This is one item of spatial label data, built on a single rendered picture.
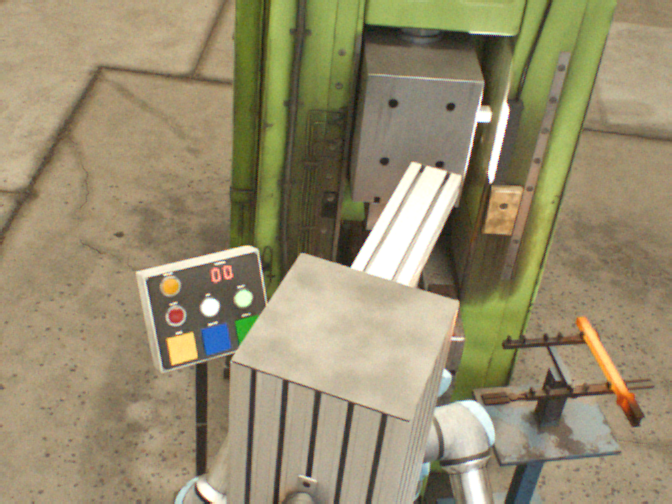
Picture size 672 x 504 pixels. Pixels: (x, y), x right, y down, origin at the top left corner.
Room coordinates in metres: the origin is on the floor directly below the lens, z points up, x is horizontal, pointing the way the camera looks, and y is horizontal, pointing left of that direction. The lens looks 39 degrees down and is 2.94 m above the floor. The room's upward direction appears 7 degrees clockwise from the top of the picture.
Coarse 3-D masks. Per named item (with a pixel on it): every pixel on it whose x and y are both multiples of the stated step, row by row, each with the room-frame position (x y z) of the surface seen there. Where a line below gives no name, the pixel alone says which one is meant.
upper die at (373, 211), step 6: (378, 198) 2.20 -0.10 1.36; (366, 204) 2.24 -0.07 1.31; (372, 204) 2.18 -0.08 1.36; (378, 204) 2.18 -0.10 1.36; (384, 204) 2.18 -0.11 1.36; (366, 210) 2.22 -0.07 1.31; (372, 210) 2.18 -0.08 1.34; (378, 210) 2.18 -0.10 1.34; (366, 216) 2.20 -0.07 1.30; (372, 216) 2.18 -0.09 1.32; (378, 216) 2.18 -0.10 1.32; (366, 222) 2.18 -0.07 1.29; (372, 222) 2.18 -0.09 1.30; (366, 228) 2.18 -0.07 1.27; (372, 228) 2.18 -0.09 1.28
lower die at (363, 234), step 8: (352, 224) 2.57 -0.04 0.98; (360, 224) 2.58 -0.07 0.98; (352, 232) 2.53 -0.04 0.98; (360, 232) 2.54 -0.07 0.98; (368, 232) 2.53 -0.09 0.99; (352, 240) 2.49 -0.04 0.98; (360, 240) 2.49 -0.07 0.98; (352, 248) 2.45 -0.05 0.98; (360, 248) 2.45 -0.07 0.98; (352, 256) 2.40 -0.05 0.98; (416, 288) 2.27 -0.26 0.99
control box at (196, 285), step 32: (224, 256) 2.07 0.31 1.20; (256, 256) 2.11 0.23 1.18; (160, 288) 1.95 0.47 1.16; (192, 288) 1.98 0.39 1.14; (224, 288) 2.02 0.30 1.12; (256, 288) 2.06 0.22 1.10; (160, 320) 1.90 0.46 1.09; (192, 320) 1.94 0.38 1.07; (224, 320) 1.97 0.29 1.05; (160, 352) 1.85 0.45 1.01; (224, 352) 1.93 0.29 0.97
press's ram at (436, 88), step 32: (384, 32) 2.41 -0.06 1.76; (448, 32) 2.46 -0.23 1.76; (384, 64) 2.23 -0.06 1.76; (416, 64) 2.25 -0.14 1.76; (448, 64) 2.27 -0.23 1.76; (384, 96) 2.18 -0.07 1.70; (416, 96) 2.18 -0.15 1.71; (448, 96) 2.19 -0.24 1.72; (480, 96) 2.20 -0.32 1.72; (352, 128) 2.38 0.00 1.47; (384, 128) 2.18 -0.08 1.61; (416, 128) 2.19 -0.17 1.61; (448, 128) 2.20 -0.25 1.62; (352, 160) 2.28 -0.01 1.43; (384, 160) 2.18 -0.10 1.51; (416, 160) 2.19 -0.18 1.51; (448, 160) 2.20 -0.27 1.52; (352, 192) 2.18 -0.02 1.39; (384, 192) 2.18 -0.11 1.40
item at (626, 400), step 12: (588, 324) 2.25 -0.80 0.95; (588, 336) 2.20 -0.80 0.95; (600, 348) 2.15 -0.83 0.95; (600, 360) 2.10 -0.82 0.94; (612, 372) 2.05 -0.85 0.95; (612, 384) 2.01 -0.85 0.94; (624, 384) 2.01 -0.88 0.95; (624, 396) 1.95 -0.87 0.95; (624, 408) 1.94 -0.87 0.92; (636, 408) 1.91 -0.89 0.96; (636, 420) 1.88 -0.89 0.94
